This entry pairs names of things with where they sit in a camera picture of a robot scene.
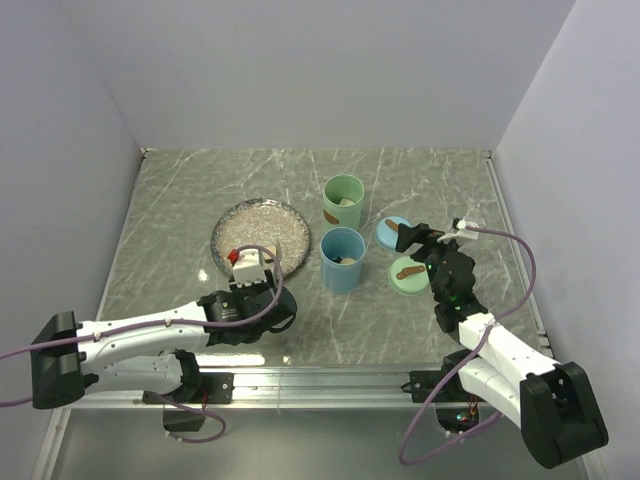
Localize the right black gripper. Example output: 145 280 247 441
395 223 465 303

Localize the blue lid brown handle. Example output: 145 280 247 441
375 216 411 251

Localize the green lid brown handle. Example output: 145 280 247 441
388 256 429 296

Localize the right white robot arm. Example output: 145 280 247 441
394 219 609 469

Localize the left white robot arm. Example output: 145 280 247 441
30 277 298 410

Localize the blue cylindrical container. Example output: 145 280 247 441
320 227 366 294

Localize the green cylindrical container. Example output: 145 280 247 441
322 174 365 230

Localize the speckled ceramic plate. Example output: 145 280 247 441
210 198 311 276

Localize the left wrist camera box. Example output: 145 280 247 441
227 249 267 288

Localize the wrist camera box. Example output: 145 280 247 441
437 217 479 246
227 249 267 288

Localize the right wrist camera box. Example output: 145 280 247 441
437 217 479 246

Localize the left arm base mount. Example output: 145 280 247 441
142 350 234 444

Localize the aluminium front rail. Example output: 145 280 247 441
68 357 441 409

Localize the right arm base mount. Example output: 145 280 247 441
401 349 480 434

